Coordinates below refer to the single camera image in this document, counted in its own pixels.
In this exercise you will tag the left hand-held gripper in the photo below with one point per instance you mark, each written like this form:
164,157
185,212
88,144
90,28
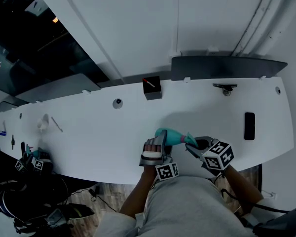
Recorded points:
150,160

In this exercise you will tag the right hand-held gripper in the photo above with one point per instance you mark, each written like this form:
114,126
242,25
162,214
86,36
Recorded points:
218,157

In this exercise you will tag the teal spray head pink collar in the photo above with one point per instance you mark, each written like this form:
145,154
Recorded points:
190,139

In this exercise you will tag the person's right forearm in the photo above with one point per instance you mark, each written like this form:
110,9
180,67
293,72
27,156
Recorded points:
244,186

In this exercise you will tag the person's left forearm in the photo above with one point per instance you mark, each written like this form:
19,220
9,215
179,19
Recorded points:
138,194

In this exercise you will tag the person's left hand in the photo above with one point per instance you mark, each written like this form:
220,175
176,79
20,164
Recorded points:
152,148

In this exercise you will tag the black phone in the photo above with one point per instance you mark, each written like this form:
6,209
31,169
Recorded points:
249,126

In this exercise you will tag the black box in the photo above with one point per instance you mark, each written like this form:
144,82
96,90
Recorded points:
153,92

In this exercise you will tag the person's grey shirt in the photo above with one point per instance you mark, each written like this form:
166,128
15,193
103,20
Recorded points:
187,206

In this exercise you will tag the black desk clamp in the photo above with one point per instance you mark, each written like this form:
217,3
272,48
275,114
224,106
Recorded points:
225,86

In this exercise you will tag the round grey desk grommet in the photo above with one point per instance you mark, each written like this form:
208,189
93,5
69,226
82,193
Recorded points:
117,103

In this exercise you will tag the red and white pen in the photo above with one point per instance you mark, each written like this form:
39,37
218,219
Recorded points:
149,83

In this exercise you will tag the white panel clip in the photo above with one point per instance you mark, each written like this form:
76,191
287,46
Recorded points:
186,79
262,77
86,92

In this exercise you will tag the thin metal stick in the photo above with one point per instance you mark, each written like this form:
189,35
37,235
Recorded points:
56,124

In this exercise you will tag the black office chair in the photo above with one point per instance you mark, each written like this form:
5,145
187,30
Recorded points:
283,223

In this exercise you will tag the small black tool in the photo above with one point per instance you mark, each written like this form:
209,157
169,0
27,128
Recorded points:
12,142

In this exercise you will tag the dark glass window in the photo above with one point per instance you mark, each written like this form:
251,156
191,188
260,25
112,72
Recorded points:
27,46

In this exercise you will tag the white wall outlet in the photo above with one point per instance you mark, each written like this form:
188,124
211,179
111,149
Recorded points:
269,194

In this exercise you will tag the white wall pipe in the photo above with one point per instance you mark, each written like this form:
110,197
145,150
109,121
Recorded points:
264,18

